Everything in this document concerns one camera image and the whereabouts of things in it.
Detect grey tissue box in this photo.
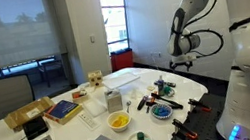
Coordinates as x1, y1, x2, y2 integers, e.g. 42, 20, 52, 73
103, 88, 125, 114

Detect white light switch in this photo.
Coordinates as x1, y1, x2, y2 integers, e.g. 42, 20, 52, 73
88, 33, 97, 45

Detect white remote control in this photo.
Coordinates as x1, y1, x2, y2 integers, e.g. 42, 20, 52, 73
77, 109, 103, 133

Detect small wooden tile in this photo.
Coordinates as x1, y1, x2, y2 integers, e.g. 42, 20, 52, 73
146, 85, 157, 93

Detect flat cardboard box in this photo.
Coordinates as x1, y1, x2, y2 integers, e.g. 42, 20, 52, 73
1, 95, 59, 134

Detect black tongs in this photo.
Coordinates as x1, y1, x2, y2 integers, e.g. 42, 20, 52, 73
150, 88, 185, 115

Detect green can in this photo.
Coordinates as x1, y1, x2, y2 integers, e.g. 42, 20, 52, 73
162, 85, 175, 98

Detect dark green toy piece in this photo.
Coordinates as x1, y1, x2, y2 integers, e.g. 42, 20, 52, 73
136, 131, 146, 140

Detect white roller blind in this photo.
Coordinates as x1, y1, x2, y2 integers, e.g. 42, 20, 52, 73
0, 0, 64, 73

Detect red cabinet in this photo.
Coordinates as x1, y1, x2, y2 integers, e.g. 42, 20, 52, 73
108, 47, 137, 73

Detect blue green toy block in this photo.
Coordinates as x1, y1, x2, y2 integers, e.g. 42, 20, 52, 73
153, 104, 170, 117

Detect white flat box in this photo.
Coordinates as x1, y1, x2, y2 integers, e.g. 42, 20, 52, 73
101, 70, 143, 92

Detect dark side table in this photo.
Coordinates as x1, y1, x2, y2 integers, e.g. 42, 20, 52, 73
35, 54, 68, 89

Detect black mounting plate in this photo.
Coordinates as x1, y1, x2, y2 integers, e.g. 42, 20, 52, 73
153, 87, 242, 140

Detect small black box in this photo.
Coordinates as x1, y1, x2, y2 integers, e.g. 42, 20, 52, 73
20, 115, 51, 140

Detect clear plastic container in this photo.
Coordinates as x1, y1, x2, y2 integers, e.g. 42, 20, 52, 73
82, 96, 109, 119

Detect white bowl with yellow food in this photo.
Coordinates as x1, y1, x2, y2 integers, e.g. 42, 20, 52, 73
106, 109, 134, 134

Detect white wall outlet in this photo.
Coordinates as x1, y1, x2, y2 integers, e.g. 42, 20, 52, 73
149, 50, 164, 61

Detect black handled tool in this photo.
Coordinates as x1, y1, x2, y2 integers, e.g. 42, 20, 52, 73
134, 94, 152, 112

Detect black remote control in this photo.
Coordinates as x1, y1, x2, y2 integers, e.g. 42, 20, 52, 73
164, 80, 177, 90

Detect blue book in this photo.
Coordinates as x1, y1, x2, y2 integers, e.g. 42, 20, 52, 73
42, 96, 86, 128

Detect metal spoon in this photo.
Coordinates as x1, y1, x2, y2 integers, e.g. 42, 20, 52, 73
124, 99, 135, 114

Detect sanitizer bottle with green base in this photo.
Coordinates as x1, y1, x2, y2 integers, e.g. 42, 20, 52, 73
154, 74, 167, 97

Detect blue patterned bowl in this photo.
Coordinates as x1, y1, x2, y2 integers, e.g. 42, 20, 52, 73
149, 101, 175, 122

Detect black orange clamp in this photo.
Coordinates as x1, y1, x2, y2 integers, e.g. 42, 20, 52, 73
170, 115, 200, 140
186, 95, 214, 116

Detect wooden shape sorter cube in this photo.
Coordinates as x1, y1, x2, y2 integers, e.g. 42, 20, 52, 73
87, 69, 105, 89

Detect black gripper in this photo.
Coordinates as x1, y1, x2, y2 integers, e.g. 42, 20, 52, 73
168, 57, 196, 75

